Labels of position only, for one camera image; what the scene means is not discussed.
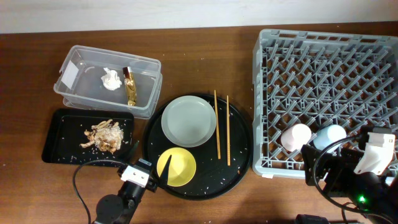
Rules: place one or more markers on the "grey dishwasher rack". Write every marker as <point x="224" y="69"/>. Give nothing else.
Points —
<point x="318" y="79"/>

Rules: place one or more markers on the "round black tray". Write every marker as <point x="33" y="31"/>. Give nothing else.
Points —
<point x="213" y="177"/>

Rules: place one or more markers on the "wooden chopstick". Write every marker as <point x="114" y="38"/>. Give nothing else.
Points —
<point x="228" y="144"/>
<point x="217" y="126"/>

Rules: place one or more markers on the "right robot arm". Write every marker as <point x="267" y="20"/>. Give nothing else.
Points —
<point x="369" y="193"/>

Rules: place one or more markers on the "grey plate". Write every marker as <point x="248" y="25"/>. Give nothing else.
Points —
<point x="188" y="121"/>

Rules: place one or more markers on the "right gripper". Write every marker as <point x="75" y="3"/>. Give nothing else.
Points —
<point x="342" y="168"/>

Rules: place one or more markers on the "blue plastic cup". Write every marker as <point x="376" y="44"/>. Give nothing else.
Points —
<point x="328" y="135"/>

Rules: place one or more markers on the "white tissue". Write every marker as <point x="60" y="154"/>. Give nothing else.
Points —
<point x="111" y="80"/>

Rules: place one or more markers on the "clear plastic bin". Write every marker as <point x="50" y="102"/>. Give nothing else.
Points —
<point x="81" y="85"/>

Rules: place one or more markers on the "pink plastic cup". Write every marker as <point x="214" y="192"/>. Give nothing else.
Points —
<point x="295" y="137"/>

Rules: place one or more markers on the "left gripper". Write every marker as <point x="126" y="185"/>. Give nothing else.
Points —
<point x="163" y="176"/>

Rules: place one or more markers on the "black rectangular tray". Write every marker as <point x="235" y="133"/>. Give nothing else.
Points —
<point x="66" y="133"/>

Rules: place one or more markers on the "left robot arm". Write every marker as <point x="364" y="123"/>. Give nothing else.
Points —
<point x="112" y="208"/>

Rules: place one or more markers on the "yellow bowl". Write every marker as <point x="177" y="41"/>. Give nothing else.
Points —
<point x="182" y="166"/>

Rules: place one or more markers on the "food scraps and rice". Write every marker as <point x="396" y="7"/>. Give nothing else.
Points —
<point x="106" y="136"/>

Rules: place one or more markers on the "gold snack wrapper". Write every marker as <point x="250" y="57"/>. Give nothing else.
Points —
<point x="130" y="86"/>

